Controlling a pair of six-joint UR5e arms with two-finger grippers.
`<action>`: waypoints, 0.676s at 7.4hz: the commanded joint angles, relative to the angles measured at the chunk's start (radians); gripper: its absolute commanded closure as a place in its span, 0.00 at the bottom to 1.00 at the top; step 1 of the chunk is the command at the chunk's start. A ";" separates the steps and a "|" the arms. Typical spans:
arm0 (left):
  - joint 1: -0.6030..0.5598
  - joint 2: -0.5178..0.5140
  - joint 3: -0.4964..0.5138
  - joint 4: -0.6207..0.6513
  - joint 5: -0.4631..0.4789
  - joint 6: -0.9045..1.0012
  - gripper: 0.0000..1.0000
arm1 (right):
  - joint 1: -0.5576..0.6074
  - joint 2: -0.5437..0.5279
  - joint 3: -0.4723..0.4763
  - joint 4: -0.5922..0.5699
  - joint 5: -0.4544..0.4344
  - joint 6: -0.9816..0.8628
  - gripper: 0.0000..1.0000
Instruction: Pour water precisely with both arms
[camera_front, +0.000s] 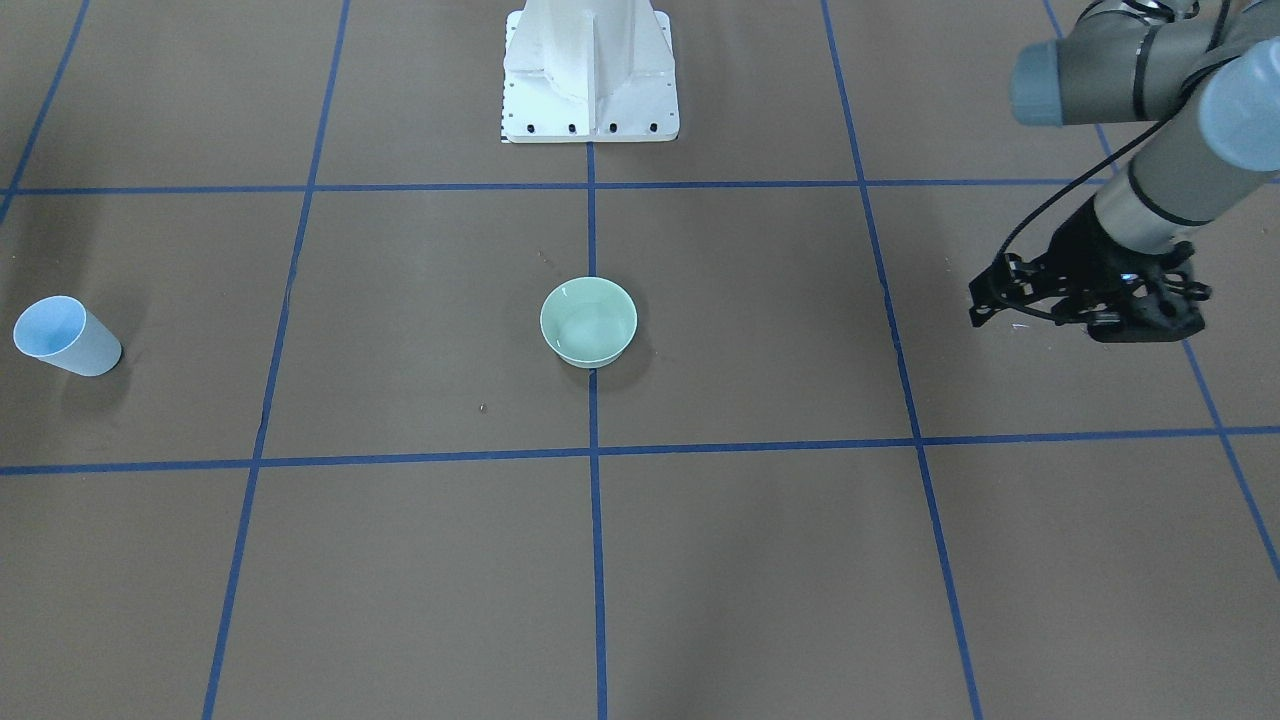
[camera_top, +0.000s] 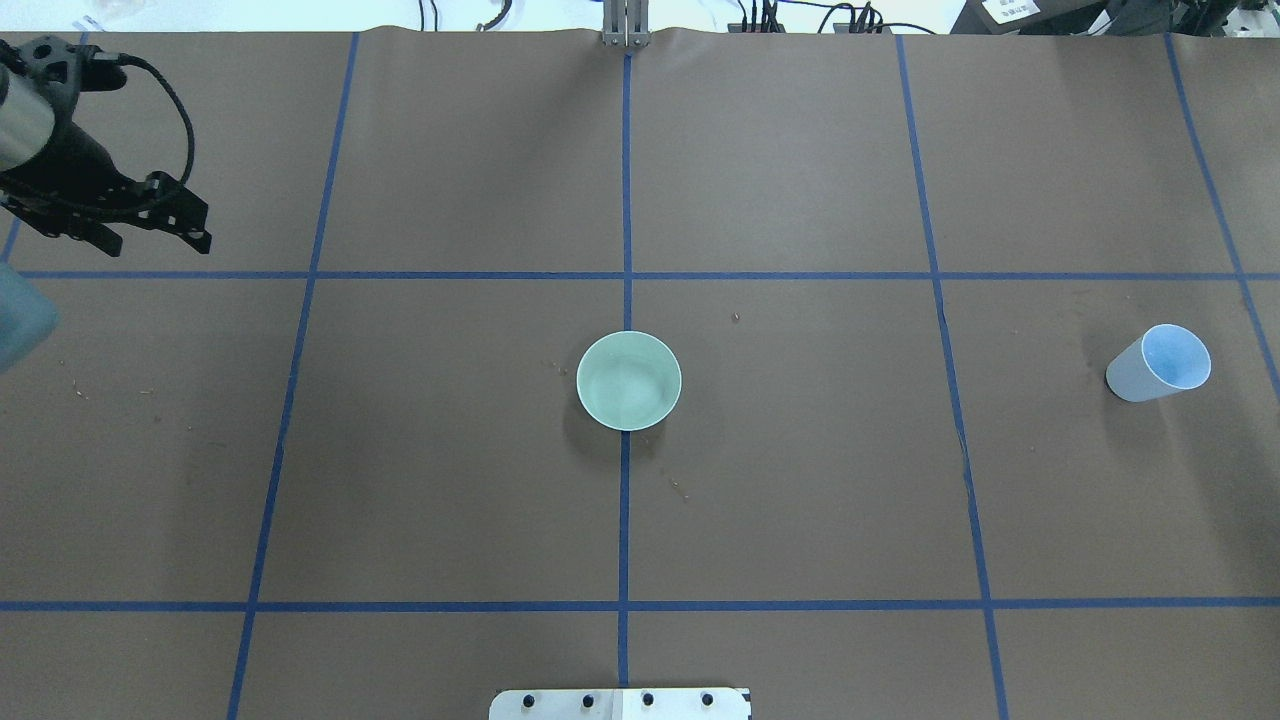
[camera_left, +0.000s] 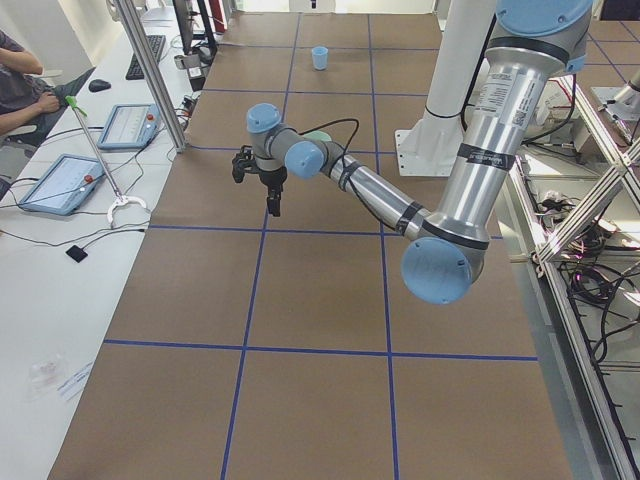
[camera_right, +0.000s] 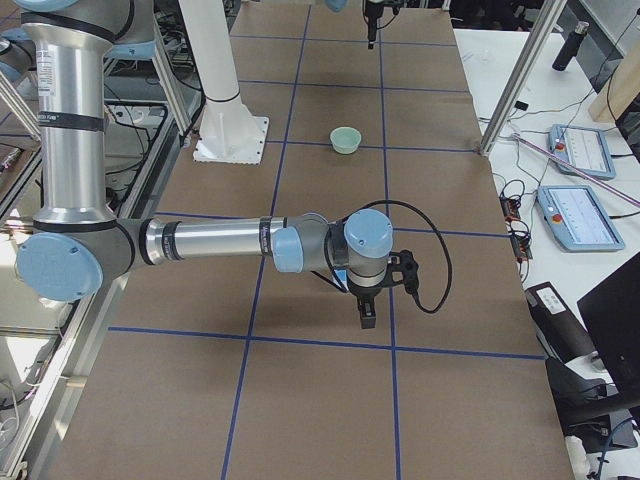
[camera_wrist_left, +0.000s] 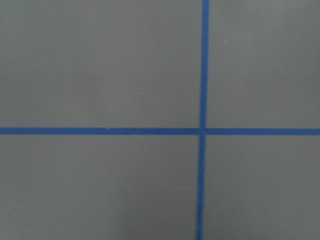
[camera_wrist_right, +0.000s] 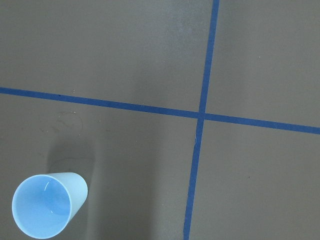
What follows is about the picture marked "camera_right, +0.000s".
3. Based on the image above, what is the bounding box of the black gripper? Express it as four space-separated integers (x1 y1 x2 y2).
347 279 386 329
364 0 381 49

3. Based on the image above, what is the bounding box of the light blue plastic cup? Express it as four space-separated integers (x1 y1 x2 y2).
333 269 347 286

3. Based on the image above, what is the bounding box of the light green ceramic bowl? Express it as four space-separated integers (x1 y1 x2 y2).
329 126 362 155

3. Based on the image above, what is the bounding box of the black water bottle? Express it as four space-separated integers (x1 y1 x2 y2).
552 21 590 71

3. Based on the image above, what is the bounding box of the long metal grabber stick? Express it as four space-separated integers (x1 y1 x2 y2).
511 134 640 208

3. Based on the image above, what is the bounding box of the near blue teach pendant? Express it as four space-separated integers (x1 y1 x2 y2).
536 185 625 253

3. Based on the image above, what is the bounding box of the blue teach pendant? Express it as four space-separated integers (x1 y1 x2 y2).
536 185 625 253
548 124 616 180

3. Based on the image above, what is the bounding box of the far blue teach pendant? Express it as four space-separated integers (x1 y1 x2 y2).
548 124 616 180

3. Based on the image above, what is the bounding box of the black computer monitor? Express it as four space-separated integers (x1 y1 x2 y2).
578 254 639 393

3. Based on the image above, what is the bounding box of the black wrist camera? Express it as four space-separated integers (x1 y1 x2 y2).
389 250 419 297

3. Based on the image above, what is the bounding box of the white camera pole base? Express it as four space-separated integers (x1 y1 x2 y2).
179 0 269 165

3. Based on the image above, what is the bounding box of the aluminium frame post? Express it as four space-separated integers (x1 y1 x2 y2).
478 0 567 157

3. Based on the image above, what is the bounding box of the aluminium side rack frame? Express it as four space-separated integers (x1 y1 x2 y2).
0 19 207 480

